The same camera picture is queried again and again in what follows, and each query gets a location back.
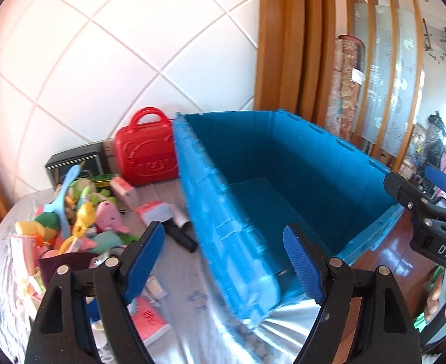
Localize black lint roller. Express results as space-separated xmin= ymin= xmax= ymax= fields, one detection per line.
xmin=162 ymin=203 xmax=198 ymax=253

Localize red and white booklet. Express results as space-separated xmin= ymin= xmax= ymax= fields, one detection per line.
xmin=131 ymin=296 xmax=170 ymax=346

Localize green yellow plush toy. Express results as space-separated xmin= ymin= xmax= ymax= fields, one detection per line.
xmin=15 ymin=212 xmax=61 ymax=246

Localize blue plastic tongs toy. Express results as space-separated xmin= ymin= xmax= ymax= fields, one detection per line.
xmin=43 ymin=164 xmax=81 ymax=239

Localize person's right hand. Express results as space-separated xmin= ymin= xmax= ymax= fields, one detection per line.
xmin=424 ymin=270 xmax=446 ymax=332

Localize dark maroon pouch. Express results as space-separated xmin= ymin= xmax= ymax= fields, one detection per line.
xmin=37 ymin=251 xmax=100 ymax=288

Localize striped white tablecloth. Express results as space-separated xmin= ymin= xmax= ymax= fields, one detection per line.
xmin=0 ymin=189 xmax=319 ymax=363

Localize red toy suitcase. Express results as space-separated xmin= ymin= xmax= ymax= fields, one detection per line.
xmin=115 ymin=107 xmax=179 ymax=187

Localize pink pig plush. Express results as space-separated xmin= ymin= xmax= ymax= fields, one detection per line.
xmin=95 ymin=201 xmax=130 ymax=233

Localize black and gold box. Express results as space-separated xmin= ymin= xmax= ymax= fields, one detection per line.
xmin=44 ymin=142 xmax=111 ymax=188

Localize rolled patterned carpet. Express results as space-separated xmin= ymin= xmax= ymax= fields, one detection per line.
xmin=325 ymin=35 xmax=365 ymax=142

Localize yellow duck snowball tongs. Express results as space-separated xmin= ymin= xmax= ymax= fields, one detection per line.
xmin=57 ymin=201 xmax=95 ymax=255

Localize blue plastic storage crate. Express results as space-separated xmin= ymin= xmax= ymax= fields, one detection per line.
xmin=173 ymin=109 xmax=403 ymax=328

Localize pink tissue pack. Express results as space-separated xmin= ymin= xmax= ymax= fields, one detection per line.
xmin=109 ymin=176 xmax=140 ymax=211

